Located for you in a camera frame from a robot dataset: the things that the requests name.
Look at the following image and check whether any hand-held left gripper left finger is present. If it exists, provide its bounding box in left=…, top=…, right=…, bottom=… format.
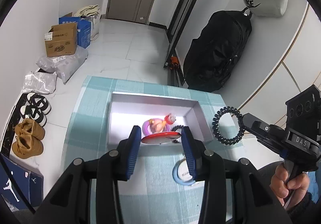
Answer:
left=34, top=126, right=142, bottom=224

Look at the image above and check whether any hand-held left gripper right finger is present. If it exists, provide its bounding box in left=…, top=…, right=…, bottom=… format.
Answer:
left=181, top=126, right=294, bottom=224

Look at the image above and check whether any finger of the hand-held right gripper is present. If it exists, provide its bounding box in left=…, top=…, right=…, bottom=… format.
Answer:
left=241, top=113, right=289, bottom=144

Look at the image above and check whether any black spiral hair tie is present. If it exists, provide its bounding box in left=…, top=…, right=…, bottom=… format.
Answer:
left=172, top=124, right=185, bottom=144
left=212, top=106, right=246, bottom=145

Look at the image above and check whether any purple ring hair tie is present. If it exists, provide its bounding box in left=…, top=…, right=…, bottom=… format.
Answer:
left=142, top=118, right=172, bottom=136

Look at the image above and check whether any red rimmed pin badge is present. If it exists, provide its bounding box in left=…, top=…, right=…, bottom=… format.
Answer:
left=141, top=132, right=181, bottom=144

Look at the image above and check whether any pink cartoon figurine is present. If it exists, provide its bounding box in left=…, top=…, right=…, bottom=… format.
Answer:
left=148, top=112, right=176, bottom=134

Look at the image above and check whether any silver cardboard box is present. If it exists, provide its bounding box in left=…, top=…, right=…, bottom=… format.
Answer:
left=107, top=91, right=213, bottom=148

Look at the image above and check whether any person's right hand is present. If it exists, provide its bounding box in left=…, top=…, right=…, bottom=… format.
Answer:
left=270, top=162, right=310, bottom=199

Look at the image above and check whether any white pin badge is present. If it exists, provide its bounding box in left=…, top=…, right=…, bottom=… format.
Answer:
left=177, top=161, right=193, bottom=182

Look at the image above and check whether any teal plaid tablecloth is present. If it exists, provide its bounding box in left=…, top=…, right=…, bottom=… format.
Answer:
left=61, top=75, right=249, bottom=224

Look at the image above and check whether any orange small tool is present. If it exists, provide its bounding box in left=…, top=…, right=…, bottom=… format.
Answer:
left=169, top=56, right=180, bottom=70

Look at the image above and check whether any black backpack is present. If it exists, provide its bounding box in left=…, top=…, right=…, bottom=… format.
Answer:
left=183, top=10, right=253, bottom=93

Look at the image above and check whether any tan suede boot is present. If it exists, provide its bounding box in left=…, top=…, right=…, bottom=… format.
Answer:
left=14, top=118, right=46, bottom=140
left=11, top=134, right=44, bottom=159

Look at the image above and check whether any black and white sneaker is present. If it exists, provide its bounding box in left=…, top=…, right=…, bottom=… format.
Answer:
left=20, top=105, right=48, bottom=127
left=26, top=92, right=52, bottom=115

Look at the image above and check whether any grey plastic parcel bag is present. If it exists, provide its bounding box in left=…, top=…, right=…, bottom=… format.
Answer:
left=36, top=46, right=89, bottom=84

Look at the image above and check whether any white plastic parcel bag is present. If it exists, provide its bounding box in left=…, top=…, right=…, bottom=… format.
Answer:
left=22, top=71, right=58, bottom=95

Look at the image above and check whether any navy shoe box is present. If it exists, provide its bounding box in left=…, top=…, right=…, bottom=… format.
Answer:
left=0, top=152, right=44, bottom=212

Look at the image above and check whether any blue cardboard box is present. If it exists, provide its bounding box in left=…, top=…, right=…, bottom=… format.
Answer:
left=59, top=12, right=92, bottom=49

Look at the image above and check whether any black marble slab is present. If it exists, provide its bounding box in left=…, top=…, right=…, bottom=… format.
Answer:
left=0, top=92, right=29, bottom=156

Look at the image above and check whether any white tote bag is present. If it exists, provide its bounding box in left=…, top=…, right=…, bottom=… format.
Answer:
left=86, top=14, right=101, bottom=41

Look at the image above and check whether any brown cardboard box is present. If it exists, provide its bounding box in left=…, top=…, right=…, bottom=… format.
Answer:
left=45, top=23, right=78, bottom=58

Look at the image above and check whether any black folded stand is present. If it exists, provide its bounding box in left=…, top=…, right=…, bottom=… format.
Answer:
left=163, top=0, right=213, bottom=87

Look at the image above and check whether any cream folded cloth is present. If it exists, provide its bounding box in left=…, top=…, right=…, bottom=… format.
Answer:
left=73, top=5, right=101, bottom=17

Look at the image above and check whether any blue ring hair tie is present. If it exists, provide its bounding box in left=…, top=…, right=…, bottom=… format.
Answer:
left=172, top=159, right=196, bottom=186

